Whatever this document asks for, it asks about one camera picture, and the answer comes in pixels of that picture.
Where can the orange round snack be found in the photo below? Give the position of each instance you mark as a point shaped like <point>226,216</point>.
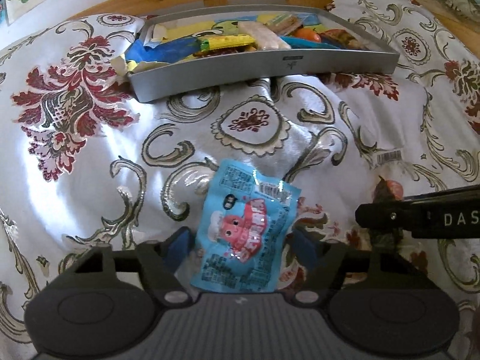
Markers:
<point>307,34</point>

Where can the clear biscuit pack green label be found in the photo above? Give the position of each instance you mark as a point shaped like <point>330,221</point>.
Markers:
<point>284,24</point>

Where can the clear barcode snack pack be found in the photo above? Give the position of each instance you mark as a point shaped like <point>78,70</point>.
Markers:
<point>388,174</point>

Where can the white rice cracker pack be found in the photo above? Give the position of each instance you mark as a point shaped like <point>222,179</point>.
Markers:
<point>264,37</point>

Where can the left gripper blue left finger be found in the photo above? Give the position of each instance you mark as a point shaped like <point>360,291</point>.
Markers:
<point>159,260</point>

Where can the yellow snack packet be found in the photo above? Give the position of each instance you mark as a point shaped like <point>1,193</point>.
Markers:
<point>221,43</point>

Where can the blue wrapper snack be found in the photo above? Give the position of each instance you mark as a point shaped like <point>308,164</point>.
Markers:
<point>300,43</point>

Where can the colourful drawing tray liner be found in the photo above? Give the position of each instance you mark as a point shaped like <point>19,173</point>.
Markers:
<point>177,41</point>

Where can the blue octopus candy bag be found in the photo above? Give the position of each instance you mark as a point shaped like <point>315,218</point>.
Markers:
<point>245,220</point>

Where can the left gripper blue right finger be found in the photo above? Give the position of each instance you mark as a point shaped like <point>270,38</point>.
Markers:
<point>324,263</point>

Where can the grey shallow tray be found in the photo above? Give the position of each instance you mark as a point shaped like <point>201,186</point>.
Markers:
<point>178,78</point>

